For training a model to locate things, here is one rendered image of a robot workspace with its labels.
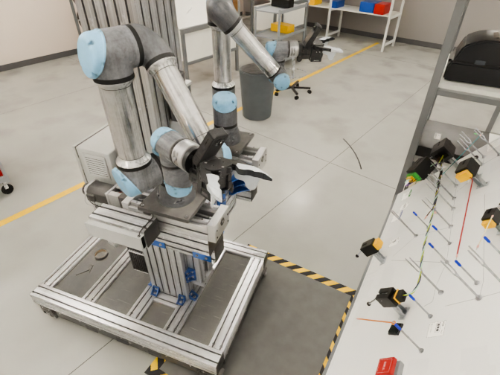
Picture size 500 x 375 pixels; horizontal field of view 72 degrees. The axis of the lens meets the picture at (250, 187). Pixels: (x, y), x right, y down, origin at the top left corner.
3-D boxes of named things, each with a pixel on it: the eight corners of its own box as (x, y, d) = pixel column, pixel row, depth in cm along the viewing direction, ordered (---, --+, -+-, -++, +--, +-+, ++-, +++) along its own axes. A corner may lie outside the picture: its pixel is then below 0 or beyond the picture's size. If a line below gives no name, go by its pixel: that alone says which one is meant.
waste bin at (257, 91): (239, 122, 447) (238, 74, 410) (240, 107, 484) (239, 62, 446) (274, 122, 447) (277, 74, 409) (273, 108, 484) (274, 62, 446)
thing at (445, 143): (470, 151, 158) (449, 129, 158) (466, 170, 147) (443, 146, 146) (457, 158, 163) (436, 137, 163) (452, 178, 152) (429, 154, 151)
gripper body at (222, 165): (236, 193, 84) (205, 172, 91) (238, 161, 80) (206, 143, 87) (210, 203, 79) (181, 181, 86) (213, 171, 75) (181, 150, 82)
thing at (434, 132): (411, 155, 182) (414, 144, 178) (422, 128, 207) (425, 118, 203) (481, 173, 169) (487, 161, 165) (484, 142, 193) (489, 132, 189)
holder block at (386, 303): (389, 297, 108) (380, 288, 108) (402, 296, 104) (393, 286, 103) (383, 307, 106) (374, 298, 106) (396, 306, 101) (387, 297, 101)
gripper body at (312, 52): (318, 55, 172) (295, 55, 171) (321, 37, 166) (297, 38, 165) (322, 62, 166) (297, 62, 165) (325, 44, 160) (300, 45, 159)
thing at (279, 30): (277, 74, 596) (280, 4, 531) (254, 68, 621) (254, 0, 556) (306, 59, 658) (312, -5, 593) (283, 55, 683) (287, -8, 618)
